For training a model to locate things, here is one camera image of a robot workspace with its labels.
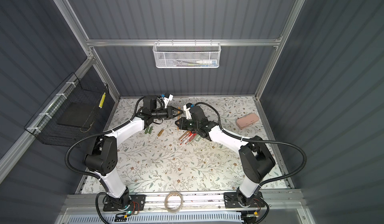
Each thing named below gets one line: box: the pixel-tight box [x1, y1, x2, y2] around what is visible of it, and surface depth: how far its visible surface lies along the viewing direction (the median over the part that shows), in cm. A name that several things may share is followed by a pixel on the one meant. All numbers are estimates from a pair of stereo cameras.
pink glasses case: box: [236, 113, 260, 130], surface depth 105 cm
